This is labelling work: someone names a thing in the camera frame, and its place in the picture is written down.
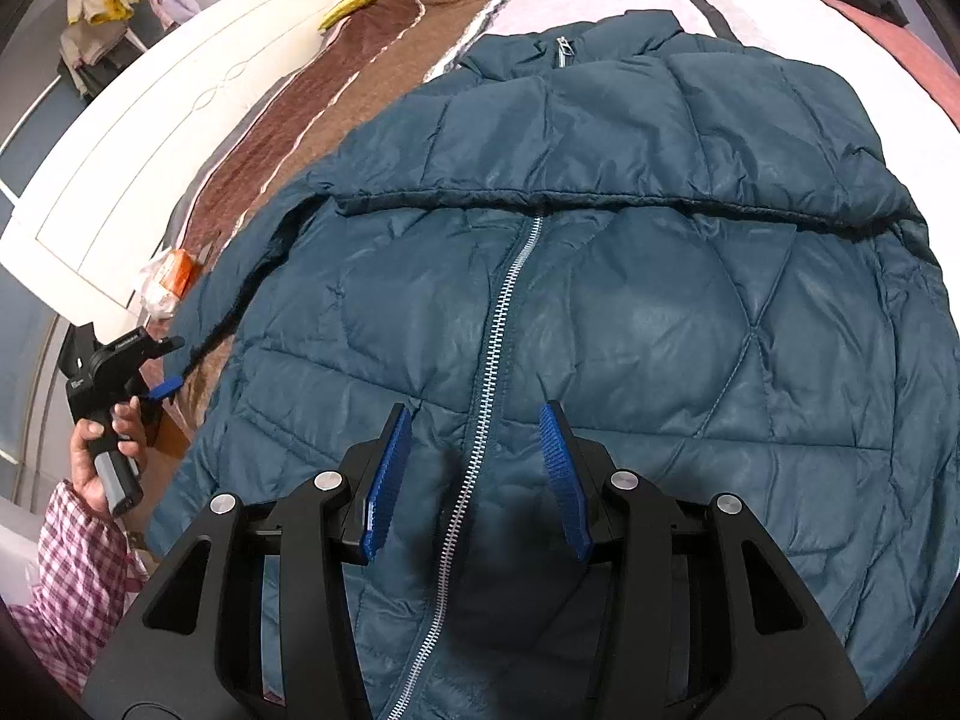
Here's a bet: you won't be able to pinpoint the teal quilted puffer jacket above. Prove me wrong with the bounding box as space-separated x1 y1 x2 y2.
146 13 958 718

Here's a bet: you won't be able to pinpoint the clothes hanging on rack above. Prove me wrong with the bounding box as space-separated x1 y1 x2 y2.
60 0 202 103

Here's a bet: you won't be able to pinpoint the person's left hand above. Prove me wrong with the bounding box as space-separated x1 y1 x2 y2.
68 397 148 522

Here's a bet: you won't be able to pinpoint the orange and clear plastic package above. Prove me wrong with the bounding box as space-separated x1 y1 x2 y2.
137 247 197 320

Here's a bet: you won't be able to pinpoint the white bed headboard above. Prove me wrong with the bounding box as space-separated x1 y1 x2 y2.
2 0 337 340

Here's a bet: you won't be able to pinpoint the red plaid left sleeve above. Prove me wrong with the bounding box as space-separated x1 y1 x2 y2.
10 481 146 697

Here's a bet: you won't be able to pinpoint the striped patchwork bed blanket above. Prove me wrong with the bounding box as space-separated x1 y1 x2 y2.
159 0 960 458

